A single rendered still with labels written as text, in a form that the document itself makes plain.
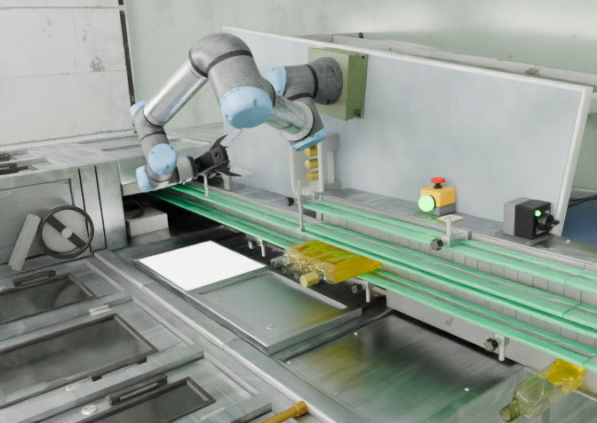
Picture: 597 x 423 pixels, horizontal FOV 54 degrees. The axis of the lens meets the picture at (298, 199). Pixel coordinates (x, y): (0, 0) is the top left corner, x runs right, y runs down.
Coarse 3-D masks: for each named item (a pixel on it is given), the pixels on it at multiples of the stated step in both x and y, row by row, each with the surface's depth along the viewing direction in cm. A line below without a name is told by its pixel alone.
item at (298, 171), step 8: (320, 144) 196; (296, 152) 210; (320, 152) 196; (296, 160) 211; (304, 160) 213; (320, 160) 197; (296, 168) 212; (304, 168) 213; (320, 168) 198; (296, 176) 212; (304, 176) 214; (320, 176) 198; (296, 184) 213; (304, 184) 215; (312, 184) 215; (320, 184) 199; (296, 192) 211; (304, 192) 209
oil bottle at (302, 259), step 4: (328, 244) 183; (316, 248) 180; (320, 248) 180; (324, 248) 180; (328, 248) 180; (332, 248) 180; (336, 248) 180; (304, 252) 177; (308, 252) 177; (312, 252) 177; (316, 252) 177; (320, 252) 177; (324, 252) 177; (300, 256) 175; (304, 256) 174; (308, 256) 174; (312, 256) 174; (296, 260) 175; (300, 260) 173; (304, 260) 173; (300, 264) 173; (304, 264) 173
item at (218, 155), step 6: (216, 150) 170; (222, 150) 169; (204, 156) 173; (210, 156) 172; (216, 156) 170; (222, 156) 169; (198, 162) 175; (204, 162) 173; (210, 162) 172; (216, 162) 170; (222, 162) 171; (198, 168) 175; (204, 168) 173; (210, 168) 173
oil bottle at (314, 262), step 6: (330, 252) 175; (336, 252) 175; (342, 252) 175; (348, 252) 175; (312, 258) 172; (318, 258) 172; (324, 258) 171; (330, 258) 171; (306, 264) 171; (312, 264) 169; (318, 264) 168; (318, 270) 169
